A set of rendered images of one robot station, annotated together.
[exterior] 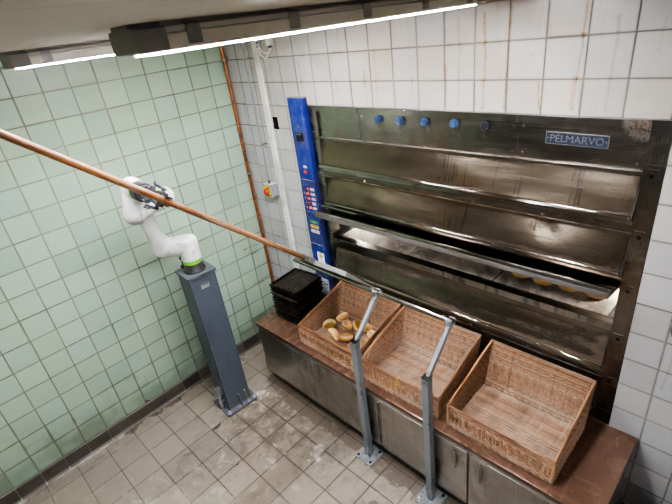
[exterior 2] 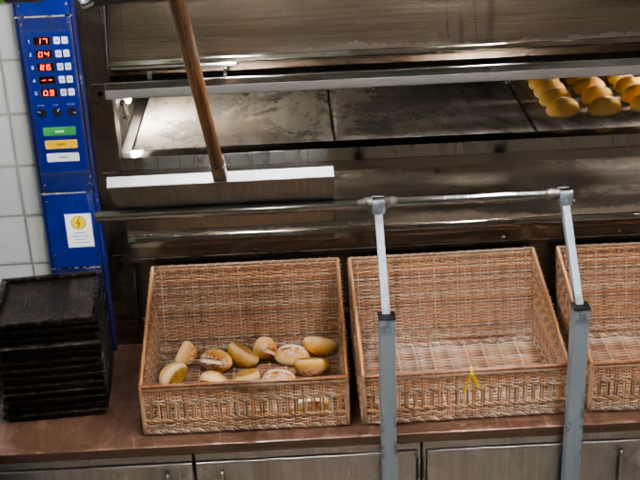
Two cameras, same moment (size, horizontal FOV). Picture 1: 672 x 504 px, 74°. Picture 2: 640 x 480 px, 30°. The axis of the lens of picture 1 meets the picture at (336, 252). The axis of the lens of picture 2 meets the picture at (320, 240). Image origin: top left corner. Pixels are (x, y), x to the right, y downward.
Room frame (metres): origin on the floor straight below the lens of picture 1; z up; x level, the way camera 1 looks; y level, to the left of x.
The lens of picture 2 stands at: (0.43, 2.01, 2.37)
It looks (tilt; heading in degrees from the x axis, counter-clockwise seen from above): 25 degrees down; 311
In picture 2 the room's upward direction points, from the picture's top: 2 degrees counter-clockwise
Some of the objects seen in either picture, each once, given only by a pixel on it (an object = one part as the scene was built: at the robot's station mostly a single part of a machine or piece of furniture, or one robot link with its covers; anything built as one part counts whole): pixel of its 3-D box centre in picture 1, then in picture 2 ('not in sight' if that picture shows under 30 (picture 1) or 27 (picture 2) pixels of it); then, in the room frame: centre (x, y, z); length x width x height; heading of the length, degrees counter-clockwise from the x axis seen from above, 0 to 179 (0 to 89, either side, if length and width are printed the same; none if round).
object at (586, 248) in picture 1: (441, 214); (438, 17); (2.26, -0.60, 1.54); 1.79 x 0.11 x 0.19; 42
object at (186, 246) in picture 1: (186, 248); not in sight; (2.68, 0.96, 1.36); 0.16 x 0.13 x 0.19; 89
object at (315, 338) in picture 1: (349, 323); (246, 341); (2.50, -0.02, 0.72); 0.56 x 0.49 x 0.28; 42
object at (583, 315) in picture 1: (444, 271); (436, 146); (2.27, -0.62, 1.16); 1.80 x 0.06 x 0.04; 42
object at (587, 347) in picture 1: (442, 293); (437, 194); (2.26, -0.60, 1.02); 1.79 x 0.11 x 0.19; 42
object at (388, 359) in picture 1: (419, 356); (452, 330); (2.07, -0.41, 0.72); 0.56 x 0.49 x 0.28; 43
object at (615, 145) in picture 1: (442, 130); not in sight; (2.28, -0.62, 1.99); 1.80 x 0.08 x 0.21; 42
